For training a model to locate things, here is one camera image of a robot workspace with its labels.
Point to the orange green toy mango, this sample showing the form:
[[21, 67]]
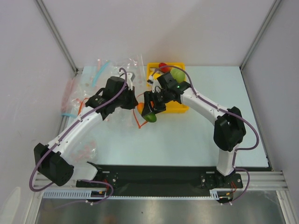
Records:
[[151, 117]]

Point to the white slotted cable duct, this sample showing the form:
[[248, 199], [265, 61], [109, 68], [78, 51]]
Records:
[[99, 194]]

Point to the aluminium corner post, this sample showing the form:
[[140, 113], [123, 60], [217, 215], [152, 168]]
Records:
[[261, 32], [56, 34]]

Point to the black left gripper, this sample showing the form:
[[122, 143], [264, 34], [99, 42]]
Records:
[[132, 102]]

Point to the grey toy fish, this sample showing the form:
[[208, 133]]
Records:
[[154, 70]]

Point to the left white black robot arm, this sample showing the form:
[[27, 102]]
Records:
[[56, 159]]

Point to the clear small orange-zipper bag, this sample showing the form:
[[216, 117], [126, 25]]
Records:
[[82, 103]]

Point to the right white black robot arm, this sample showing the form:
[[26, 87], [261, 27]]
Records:
[[229, 128]]

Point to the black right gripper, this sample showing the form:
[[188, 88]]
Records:
[[167, 94]]

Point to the red toy mango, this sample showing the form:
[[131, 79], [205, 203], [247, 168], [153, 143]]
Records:
[[163, 67]]

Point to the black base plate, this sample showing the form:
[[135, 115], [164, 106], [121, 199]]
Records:
[[161, 181]]

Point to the clear blue-zipper zip bag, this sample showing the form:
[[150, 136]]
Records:
[[95, 76]]

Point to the left aluminium corner post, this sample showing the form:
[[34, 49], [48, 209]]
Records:
[[56, 34]]

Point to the yellow plastic bin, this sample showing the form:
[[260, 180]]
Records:
[[171, 107]]

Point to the clear orange-zipper zip bag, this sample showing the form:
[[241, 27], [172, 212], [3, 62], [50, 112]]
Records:
[[127, 118]]

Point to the right aluminium corner post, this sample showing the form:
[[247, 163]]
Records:
[[261, 32]]

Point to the clear pink-zipper zip bag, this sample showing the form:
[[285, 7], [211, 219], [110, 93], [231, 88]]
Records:
[[66, 103]]

